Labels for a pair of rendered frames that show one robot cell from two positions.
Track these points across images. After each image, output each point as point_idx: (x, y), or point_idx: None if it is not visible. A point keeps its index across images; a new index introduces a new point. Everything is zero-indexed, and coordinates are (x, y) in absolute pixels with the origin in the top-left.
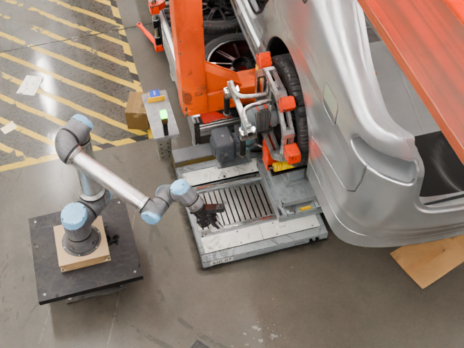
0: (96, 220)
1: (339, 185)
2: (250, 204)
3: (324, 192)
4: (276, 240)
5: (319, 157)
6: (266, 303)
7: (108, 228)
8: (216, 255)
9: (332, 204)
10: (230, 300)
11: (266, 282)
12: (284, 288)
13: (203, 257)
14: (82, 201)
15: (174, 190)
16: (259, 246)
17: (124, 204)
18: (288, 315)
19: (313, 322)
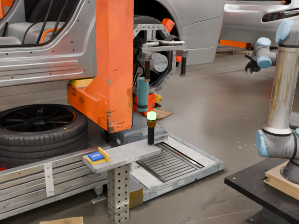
0: (273, 173)
1: (214, 22)
2: (157, 154)
3: (201, 47)
4: (181, 140)
5: (193, 31)
6: (222, 146)
7: (266, 177)
8: (213, 158)
9: (209, 43)
10: (233, 157)
11: (208, 148)
12: (206, 142)
13: (220, 162)
14: (292, 134)
15: (270, 41)
16: (191, 145)
17: (232, 174)
18: (222, 140)
19: (217, 133)
